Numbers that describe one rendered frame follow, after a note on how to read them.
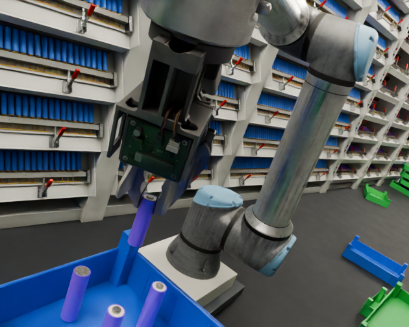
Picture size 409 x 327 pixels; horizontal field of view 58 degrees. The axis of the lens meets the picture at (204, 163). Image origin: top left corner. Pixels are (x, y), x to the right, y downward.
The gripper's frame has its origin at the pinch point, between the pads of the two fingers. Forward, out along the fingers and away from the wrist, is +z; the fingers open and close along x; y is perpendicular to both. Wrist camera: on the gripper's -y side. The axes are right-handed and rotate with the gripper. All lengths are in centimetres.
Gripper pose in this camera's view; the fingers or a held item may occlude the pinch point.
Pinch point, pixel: (150, 197)
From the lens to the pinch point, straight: 42.9
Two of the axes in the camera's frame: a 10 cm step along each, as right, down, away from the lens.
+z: -2.9, 7.9, 5.4
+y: -2.1, 5.0, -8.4
